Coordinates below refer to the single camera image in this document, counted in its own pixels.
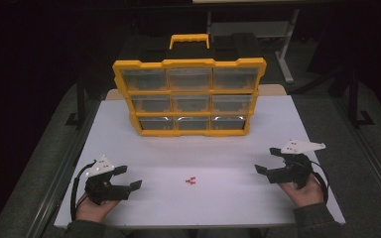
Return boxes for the black metal stand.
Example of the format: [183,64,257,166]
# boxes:
[345,67,375,130]
[64,73,88,130]

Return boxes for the yellow and black organizer cabinet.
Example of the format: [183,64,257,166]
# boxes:
[112,33,268,138]

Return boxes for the white metal desk frame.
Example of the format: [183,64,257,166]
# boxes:
[206,9,301,83]

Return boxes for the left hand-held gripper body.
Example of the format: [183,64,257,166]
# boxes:
[84,155,132,205]

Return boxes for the grey metal rail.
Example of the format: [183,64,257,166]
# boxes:
[331,97,381,209]
[34,98,100,238]

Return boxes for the person's right hand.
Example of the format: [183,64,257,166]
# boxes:
[279,179,325,208]

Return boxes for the person's left hand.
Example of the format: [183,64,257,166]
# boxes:
[75,193,120,224]

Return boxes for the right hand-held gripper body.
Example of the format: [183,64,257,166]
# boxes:
[266,139,326,190]

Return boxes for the clear plastic parts drawer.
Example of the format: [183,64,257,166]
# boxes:
[210,115,248,131]

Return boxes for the grid of clear drawers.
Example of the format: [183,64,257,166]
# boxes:
[120,67,260,131]

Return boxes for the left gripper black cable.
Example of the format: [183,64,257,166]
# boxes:
[69,160,97,221]

